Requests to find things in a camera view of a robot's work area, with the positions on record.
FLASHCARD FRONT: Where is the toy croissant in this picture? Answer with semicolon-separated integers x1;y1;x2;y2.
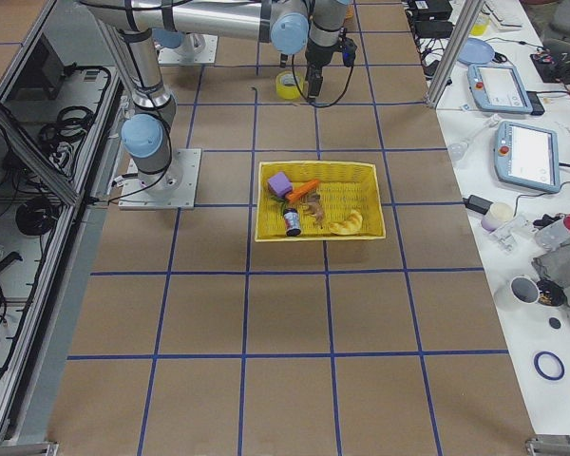
328;209;363;236

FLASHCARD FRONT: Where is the light bulb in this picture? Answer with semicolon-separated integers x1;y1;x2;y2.
447;141;469;163

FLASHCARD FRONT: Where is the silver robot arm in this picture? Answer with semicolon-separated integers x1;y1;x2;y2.
84;1;356;208
152;28;206;58

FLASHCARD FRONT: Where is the lower teach pendant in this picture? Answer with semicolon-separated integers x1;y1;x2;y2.
493;121;561;194

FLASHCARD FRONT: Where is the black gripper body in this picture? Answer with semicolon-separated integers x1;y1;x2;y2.
305;41;338;70

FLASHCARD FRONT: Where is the upper teach pendant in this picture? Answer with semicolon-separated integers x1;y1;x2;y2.
466;64;533;114

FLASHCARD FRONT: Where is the black power adapter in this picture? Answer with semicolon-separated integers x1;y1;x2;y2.
463;195;493;216

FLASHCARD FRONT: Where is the teach pendant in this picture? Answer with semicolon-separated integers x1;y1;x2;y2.
466;64;533;114
493;121;561;194

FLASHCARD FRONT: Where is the purple foam cube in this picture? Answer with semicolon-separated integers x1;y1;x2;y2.
267;171;293;199

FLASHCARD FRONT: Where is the white mug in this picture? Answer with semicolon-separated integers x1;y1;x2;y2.
494;275;540;312

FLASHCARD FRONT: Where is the grey cloth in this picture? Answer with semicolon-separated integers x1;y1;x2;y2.
530;230;570;333

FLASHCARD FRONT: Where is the orange toy carrot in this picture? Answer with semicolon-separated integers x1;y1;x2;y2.
285;179;321;203

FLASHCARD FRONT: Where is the yellow plastic basket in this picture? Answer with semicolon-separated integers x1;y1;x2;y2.
255;161;386;242

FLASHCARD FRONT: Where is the white purple cup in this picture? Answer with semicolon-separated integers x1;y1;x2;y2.
481;202;514;232

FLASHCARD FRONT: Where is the brown toy animal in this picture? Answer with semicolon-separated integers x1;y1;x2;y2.
302;192;325;229

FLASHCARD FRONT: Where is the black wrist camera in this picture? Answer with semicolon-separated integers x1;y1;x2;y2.
340;37;357;68

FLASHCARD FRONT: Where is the blue ring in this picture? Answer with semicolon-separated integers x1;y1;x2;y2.
533;351;565;381

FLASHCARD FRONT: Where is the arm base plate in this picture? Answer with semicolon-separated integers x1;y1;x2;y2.
117;148;201;210
154;34;218;67

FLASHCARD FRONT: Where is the aluminium frame post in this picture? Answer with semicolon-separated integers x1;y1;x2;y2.
425;0;485;108

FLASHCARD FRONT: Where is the yellow tape roll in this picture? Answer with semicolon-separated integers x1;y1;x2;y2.
275;70;307;101

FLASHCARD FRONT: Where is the black round cap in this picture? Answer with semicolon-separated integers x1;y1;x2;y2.
548;317;561;330

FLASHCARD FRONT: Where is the black bowl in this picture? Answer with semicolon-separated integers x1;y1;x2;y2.
537;279;567;307

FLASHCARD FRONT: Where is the blue plate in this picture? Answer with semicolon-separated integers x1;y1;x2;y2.
457;37;495;66

